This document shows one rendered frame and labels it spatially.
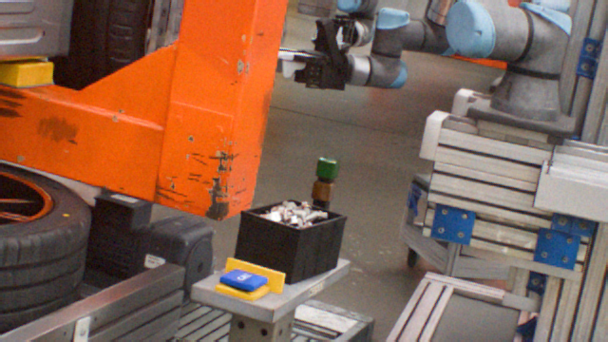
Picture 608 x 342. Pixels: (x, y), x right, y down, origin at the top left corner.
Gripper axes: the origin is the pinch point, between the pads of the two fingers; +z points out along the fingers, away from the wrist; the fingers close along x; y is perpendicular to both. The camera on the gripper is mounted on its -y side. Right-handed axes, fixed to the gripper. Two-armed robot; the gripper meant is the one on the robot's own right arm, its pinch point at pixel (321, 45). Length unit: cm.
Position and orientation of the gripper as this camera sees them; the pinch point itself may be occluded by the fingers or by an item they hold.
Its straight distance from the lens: 310.9
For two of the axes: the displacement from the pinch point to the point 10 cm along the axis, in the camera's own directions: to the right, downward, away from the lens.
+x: 9.1, 2.8, -2.9
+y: 2.2, -9.5, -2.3
